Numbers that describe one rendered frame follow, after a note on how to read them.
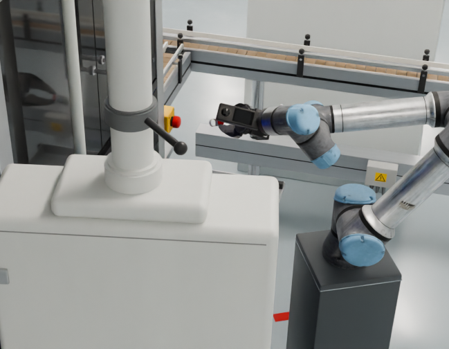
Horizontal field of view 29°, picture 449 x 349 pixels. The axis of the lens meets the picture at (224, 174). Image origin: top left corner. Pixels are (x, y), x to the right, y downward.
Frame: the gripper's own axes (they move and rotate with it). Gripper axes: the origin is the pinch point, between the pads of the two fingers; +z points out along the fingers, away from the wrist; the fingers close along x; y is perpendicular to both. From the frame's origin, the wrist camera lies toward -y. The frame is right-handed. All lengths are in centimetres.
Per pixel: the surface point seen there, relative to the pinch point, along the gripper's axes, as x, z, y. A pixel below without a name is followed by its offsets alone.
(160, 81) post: 12.0, 28.6, -5.9
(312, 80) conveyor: 40, 55, 73
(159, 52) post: 19.1, 24.1, -10.7
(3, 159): -30, -37, -71
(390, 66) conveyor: 49, 32, 90
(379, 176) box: 12, 49, 111
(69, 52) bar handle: -6, -37, -63
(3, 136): -26, -39, -73
